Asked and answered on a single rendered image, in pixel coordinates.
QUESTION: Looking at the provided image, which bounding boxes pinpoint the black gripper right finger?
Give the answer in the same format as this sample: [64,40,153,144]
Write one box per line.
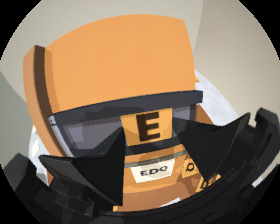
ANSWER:
[172,112,250,183]

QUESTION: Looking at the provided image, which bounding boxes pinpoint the brown wooden easel board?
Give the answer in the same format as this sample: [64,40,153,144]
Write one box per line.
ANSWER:
[23,14,204,193]

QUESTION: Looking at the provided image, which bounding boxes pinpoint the grey cylindrical container with orange lid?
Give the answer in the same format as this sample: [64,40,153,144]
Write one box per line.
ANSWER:
[36,172,47,185]

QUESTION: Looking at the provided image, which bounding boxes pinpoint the white paper ticket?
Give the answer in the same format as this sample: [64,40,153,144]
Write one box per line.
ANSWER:
[131,157,176,183]

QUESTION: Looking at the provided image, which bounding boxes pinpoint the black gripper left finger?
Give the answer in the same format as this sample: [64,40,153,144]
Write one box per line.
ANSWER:
[38,127,127,206]

